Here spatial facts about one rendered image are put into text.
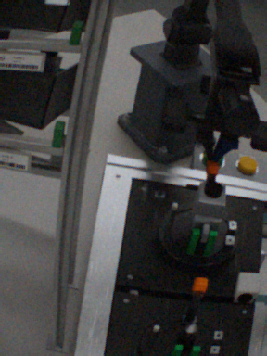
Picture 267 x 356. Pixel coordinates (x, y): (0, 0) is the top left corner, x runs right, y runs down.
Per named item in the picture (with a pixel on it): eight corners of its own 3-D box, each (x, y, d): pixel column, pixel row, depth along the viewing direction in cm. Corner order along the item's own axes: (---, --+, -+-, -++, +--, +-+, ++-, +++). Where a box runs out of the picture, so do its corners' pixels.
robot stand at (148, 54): (173, 103, 189) (185, 35, 176) (216, 146, 181) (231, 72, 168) (115, 121, 182) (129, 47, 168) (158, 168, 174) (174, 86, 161)
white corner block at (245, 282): (232, 285, 142) (238, 271, 139) (255, 286, 142) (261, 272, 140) (230, 304, 139) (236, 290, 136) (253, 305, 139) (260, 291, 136)
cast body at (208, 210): (193, 202, 145) (201, 170, 140) (219, 207, 145) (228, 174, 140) (189, 240, 139) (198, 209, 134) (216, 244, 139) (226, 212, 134)
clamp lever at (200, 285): (183, 315, 130) (195, 276, 128) (195, 316, 130) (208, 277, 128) (183, 325, 127) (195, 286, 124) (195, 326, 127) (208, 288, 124)
